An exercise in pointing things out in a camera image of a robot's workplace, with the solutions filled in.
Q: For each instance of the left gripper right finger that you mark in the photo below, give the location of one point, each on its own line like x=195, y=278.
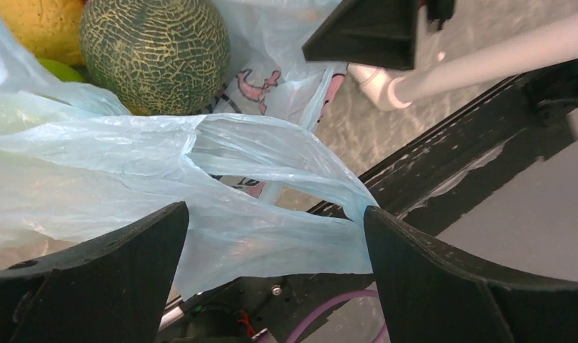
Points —
x=431, y=291

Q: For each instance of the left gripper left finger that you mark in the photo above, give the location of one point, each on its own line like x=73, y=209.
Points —
x=112, y=288

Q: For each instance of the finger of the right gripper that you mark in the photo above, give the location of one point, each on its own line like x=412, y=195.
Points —
x=380, y=33

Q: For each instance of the light blue plastic bag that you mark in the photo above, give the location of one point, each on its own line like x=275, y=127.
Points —
x=266, y=198

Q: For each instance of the green fake fruit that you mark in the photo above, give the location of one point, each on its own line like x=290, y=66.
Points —
x=62, y=71

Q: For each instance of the green netted fake melon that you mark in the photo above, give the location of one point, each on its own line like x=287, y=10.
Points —
x=157, y=57

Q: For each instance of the yellow fake lemon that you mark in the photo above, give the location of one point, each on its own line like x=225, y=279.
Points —
x=47, y=28

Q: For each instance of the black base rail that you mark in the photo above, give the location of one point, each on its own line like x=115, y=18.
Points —
x=427, y=184

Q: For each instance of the white PVC pipe frame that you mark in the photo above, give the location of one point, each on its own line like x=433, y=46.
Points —
x=545, y=46

